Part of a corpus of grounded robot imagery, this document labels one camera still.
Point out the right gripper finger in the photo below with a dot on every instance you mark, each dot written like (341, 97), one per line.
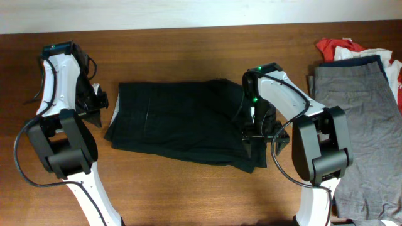
(251, 147)
(281, 142)

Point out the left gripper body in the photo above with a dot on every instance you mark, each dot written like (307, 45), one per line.
(90, 102)

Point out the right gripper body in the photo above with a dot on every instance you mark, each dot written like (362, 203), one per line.
(264, 123)

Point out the black shorts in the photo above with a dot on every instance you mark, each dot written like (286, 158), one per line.
(200, 122)

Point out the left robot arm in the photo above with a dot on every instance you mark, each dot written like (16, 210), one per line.
(59, 136)

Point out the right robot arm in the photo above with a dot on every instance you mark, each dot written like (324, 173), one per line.
(321, 148)

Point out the red garment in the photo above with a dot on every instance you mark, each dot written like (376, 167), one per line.
(327, 48)

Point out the grey shorts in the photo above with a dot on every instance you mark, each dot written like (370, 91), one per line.
(370, 190)

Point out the navy blue garment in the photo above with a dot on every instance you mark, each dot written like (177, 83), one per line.
(360, 61)

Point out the white garment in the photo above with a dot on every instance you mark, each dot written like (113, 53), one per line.
(391, 67)

